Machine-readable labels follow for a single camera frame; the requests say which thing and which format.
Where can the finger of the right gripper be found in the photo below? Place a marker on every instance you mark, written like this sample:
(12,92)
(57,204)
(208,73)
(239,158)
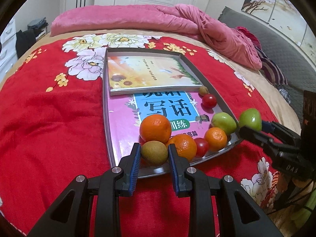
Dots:
(284,134)
(264,141)

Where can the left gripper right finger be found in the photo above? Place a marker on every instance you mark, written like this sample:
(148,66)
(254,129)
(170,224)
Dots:
(218,207)

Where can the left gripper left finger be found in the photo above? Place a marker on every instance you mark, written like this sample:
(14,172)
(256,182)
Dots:
(70,213)

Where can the large green apple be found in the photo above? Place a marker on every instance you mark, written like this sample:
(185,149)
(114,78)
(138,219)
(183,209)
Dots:
(251,118)

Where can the small orange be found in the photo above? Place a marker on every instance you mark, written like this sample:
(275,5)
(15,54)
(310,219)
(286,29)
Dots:
(216,138)

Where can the red tomato front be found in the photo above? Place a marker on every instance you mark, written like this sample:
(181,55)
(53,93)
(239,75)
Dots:
(202,147)

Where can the yellow-brown kiwi fruit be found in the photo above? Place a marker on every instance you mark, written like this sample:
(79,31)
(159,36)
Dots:
(154,153)

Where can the red cherry tomato by longan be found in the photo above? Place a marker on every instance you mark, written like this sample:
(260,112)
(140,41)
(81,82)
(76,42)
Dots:
(209,101)

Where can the small brown longan in box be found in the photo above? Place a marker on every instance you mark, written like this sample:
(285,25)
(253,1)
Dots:
(203,91)

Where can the pink chinese workbook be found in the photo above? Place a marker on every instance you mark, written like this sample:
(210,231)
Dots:
(156,120)

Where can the striped dark pillow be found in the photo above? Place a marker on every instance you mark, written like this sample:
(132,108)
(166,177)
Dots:
(270,70)

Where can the gray padded headboard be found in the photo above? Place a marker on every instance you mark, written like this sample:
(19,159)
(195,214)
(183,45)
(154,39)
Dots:
(297,70)

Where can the gray shallow cardboard box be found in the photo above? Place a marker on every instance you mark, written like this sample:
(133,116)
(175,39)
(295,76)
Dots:
(123,113)

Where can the red floral blanket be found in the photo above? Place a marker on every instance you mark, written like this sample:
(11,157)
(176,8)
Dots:
(51,134)

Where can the pink quilt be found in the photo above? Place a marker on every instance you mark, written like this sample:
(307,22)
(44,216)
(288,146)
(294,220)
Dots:
(181,19)

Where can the sunflower cover book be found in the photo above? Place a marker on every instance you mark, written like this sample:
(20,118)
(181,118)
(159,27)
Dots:
(140,74)

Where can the white drawer cabinet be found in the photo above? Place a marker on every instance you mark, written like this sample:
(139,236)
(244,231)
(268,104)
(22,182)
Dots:
(8,52)

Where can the black clothes pile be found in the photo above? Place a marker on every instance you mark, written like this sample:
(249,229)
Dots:
(26,39)

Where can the floral wall painting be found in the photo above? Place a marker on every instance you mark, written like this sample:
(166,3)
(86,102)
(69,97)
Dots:
(285,18)

